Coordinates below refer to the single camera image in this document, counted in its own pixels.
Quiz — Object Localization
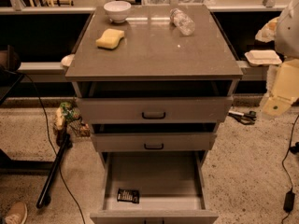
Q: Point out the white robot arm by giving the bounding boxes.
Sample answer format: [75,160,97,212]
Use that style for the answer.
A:
[275,0,299,58]

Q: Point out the top grey drawer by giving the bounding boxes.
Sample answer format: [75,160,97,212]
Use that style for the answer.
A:
[77,97,233,124]

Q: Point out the grey drawer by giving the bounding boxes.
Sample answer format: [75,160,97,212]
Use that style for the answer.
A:
[91,151,218,224]
[91,133,216,152]
[77,97,233,124]

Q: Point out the grey drawer cabinet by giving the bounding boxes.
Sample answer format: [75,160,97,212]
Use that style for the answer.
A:
[64,4,244,224]

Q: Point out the middle grey drawer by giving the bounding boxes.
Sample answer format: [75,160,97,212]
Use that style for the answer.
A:
[91,133,216,152]

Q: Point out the bottom grey drawer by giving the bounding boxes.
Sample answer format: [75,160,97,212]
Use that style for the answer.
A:
[91,151,218,224]

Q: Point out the yellow sponge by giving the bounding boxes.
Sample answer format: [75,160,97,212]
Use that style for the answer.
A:
[95,29,124,49]

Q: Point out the clear plastic water bottle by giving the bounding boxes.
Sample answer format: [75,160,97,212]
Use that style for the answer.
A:
[170,8,195,36]

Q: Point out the small white plate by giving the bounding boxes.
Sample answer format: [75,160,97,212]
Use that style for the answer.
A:
[61,54,75,67]

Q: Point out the white ceramic bowl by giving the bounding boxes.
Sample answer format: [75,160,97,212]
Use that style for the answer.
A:
[104,1,131,23]

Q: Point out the white foam takeout container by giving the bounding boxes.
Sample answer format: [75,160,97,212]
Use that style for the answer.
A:
[245,49,282,66]

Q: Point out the black table leg with caster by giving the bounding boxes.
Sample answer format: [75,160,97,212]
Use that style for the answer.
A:
[36,134,71,209]

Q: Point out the tan sneaker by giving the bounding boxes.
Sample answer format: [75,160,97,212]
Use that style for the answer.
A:
[3,202,28,224]

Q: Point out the wire basket with snacks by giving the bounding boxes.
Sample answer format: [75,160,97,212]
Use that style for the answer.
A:
[53,102,91,137]

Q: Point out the black handled scissors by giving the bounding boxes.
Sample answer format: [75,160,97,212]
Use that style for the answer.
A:
[228,110,256,125]

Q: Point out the black cable on floor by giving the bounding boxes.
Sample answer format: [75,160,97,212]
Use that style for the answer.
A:
[22,73,87,224]

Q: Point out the black power adapter with cable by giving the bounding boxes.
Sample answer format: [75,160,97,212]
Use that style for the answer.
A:
[281,115,299,224]

